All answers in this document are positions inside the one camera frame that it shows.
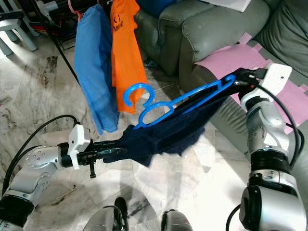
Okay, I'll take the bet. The grey leather sofa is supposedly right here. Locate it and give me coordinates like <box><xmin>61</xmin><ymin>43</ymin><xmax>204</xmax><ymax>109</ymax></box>
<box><xmin>134</xmin><ymin>0</ymin><xmax>308</xmax><ymax>231</ymax></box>

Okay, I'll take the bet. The black metal drying rack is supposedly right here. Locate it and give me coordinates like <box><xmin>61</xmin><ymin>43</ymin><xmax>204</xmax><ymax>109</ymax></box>
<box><xmin>29</xmin><ymin>0</ymin><xmax>77</xmax><ymax>82</ymax></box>

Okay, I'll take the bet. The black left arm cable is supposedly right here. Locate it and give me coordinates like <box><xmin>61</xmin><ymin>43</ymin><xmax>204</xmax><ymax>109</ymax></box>
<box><xmin>2</xmin><ymin>115</ymin><xmax>77</xmax><ymax>193</ymax></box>

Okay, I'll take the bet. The silver black robot right leg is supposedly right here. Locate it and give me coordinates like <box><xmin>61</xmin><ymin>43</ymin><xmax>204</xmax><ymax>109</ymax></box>
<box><xmin>161</xmin><ymin>209</ymin><xmax>199</xmax><ymax>231</ymax></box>

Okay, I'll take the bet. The blue plastic hanger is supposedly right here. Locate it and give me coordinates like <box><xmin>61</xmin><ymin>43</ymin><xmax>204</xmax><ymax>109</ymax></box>
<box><xmin>135</xmin><ymin>75</ymin><xmax>235</xmax><ymax>127</ymax></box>
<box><xmin>123</xmin><ymin>77</ymin><xmax>236</xmax><ymax>129</ymax></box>

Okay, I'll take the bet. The orange shirt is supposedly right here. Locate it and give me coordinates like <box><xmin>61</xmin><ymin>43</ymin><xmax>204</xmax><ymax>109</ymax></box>
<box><xmin>110</xmin><ymin>0</ymin><xmax>150</xmax><ymax>115</ymax></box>

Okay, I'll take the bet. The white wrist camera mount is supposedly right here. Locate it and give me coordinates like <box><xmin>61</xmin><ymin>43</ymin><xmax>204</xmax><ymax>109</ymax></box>
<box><xmin>241</xmin><ymin>63</ymin><xmax>293</xmax><ymax>109</ymax></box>
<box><xmin>68</xmin><ymin>124</ymin><xmax>91</xmax><ymax>170</ymax></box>

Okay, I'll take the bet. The pink plastic hanger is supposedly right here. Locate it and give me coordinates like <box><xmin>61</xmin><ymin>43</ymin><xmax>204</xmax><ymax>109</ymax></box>
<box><xmin>67</xmin><ymin>0</ymin><xmax>81</xmax><ymax>21</ymax></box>

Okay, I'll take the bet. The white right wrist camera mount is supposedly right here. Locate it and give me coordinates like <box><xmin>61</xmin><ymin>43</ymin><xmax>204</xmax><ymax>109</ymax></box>
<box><xmin>241</xmin><ymin>63</ymin><xmax>293</xmax><ymax>109</ymax></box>

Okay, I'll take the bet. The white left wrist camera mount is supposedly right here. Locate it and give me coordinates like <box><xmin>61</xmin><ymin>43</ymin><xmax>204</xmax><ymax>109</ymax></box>
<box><xmin>68</xmin><ymin>124</ymin><xmax>91</xmax><ymax>170</ymax></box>

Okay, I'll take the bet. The silver black robot leg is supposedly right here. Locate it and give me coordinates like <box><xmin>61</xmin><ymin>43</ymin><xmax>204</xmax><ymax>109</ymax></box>
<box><xmin>81</xmin><ymin>196</ymin><xmax>130</xmax><ymax>231</ymax></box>
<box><xmin>161</xmin><ymin>209</ymin><xmax>199</xmax><ymax>231</ymax></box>

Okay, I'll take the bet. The navy blue garment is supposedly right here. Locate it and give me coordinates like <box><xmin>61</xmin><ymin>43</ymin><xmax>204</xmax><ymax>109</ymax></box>
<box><xmin>103</xmin><ymin>67</ymin><xmax>260</xmax><ymax>167</ymax></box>

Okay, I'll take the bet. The blue shirt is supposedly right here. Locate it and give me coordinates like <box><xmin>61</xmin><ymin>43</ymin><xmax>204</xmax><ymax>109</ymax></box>
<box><xmin>75</xmin><ymin>4</ymin><xmax>121</xmax><ymax>135</ymax></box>

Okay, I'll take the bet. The pink foam mat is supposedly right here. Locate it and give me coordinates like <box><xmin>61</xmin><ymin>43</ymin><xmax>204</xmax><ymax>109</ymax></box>
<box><xmin>195</xmin><ymin>33</ymin><xmax>308</xmax><ymax>133</ymax></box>

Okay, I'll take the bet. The silver black robot left leg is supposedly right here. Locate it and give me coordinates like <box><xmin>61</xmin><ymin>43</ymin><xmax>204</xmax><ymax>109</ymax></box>
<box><xmin>81</xmin><ymin>196</ymin><xmax>130</xmax><ymax>231</ymax></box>

